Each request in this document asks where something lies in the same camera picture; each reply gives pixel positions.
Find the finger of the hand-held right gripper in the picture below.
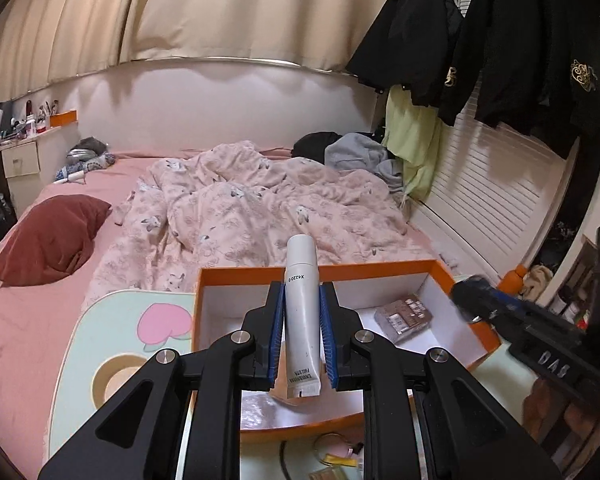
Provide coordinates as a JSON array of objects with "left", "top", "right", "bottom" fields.
[{"left": 450, "top": 275, "right": 531, "bottom": 326}]

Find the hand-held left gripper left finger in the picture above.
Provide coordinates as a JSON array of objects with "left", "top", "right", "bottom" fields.
[{"left": 37, "top": 280, "right": 287, "bottom": 480}]

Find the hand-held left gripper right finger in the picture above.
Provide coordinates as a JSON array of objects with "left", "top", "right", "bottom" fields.
[{"left": 319, "top": 280, "right": 563, "bottom": 480}]

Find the white cosmetic tube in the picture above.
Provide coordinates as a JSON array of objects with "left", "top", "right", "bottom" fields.
[{"left": 282, "top": 234, "right": 323, "bottom": 400}]

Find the orange cardboard box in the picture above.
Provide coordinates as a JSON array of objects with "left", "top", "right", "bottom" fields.
[{"left": 192, "top": 258, "right": 502, "bottom": 433}]

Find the brown packet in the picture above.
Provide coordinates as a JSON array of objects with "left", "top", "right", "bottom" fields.
[{"left": 374, "top": 296, "right": 433, "bottom": 345}]

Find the person's right hand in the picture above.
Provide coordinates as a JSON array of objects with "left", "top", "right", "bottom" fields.
[{"left": 522, "top": 377, "right": 600, "bottom": 458}]

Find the orange bottle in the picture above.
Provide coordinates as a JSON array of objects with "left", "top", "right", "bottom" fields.
[{"left": 497, "top": 262, "right": 528, "bottom": 293}]

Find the beige cloth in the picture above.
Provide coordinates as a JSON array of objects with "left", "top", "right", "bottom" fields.
[{"left": 522, "top": 265, "right": 556, "bottom": 301}]

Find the white louvered panel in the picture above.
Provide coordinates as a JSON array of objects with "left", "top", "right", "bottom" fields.
[{"left": 420, "top": 110, "right": 581, "bottom": 271}]

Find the pink printed blanket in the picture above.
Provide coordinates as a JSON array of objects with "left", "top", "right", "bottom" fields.
[{"left": 82, "top": 140, "right": 438, "bottom": 293}]

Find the yellow-green garment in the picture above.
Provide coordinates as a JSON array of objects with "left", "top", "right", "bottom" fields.
[{"left": 382, "top": 85, "right": 443, "bottom": 206}]

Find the grey hoodie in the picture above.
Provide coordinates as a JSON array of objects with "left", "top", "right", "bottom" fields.
[{"left": 324, "top": 132, "right": 406, "bottom": 193}]

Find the black cloth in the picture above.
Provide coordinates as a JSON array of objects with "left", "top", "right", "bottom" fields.
[{"left": 292, "top": 131, "right": 346, "bottom": 161}]

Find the black jacket gold embroidery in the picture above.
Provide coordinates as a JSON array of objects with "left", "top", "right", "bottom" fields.
[
  {"left": 345, "top": 0, "right": 463, "bottom": 106},
  {"left": 437, "top": 0, "right": 600, "bottom": 161}
]

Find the pink bed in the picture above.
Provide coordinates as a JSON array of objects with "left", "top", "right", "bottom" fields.
[{"left": 0, "top": 147, "right": 461, "bottom": 466}]

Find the red pillow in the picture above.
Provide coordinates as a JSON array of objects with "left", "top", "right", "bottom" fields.
[{"left": 0, "top": 194, "right": 113, "bottom": 286}]

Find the blue white patterned cloth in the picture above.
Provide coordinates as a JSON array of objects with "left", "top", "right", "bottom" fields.
[{"left": 55, "top": 152, "right": 117, "bottom": 185}]

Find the grey cloth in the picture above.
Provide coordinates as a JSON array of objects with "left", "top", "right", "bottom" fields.
[{"left": 67, "top": 136, "right": 110, "bottom": 158}]

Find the cream nightstand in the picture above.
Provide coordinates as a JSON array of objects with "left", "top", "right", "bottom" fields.
[{"left": 0, "top": 140, "right": 43, "bottom": 206}]

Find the clutter of cosmetic bottles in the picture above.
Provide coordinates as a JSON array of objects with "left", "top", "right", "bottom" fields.
[{"left": 0, "top": 100, "right": 61, "bottom": 138}]

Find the beige curtain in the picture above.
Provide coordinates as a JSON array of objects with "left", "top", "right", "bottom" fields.
[{"left": 0, "top": 0, "right": 401, "bottom": 111}]

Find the black cable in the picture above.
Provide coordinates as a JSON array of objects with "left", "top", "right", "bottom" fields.
[{"left": 278, "top": 439, "right": 293, "bottom": 480}]

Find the silver rail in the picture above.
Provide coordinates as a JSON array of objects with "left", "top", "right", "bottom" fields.
[{"left": 10, "top": 56, "right": 361, "bottom": 96}]

